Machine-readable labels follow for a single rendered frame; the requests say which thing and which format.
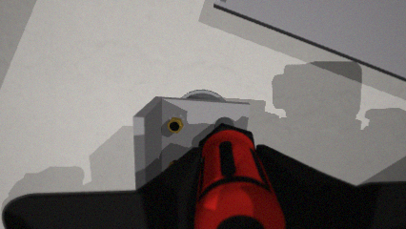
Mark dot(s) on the grey shallow rectangular tray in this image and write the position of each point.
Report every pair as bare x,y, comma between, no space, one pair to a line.
370,32

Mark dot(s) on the red screwdriver handle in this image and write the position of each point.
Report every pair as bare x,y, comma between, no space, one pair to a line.
234,191

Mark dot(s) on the grey metal bracket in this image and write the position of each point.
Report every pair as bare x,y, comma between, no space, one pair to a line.
155,146

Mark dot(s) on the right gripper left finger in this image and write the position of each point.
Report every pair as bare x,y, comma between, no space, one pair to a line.
169,202

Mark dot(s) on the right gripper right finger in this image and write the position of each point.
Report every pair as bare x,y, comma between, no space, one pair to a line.
311,199

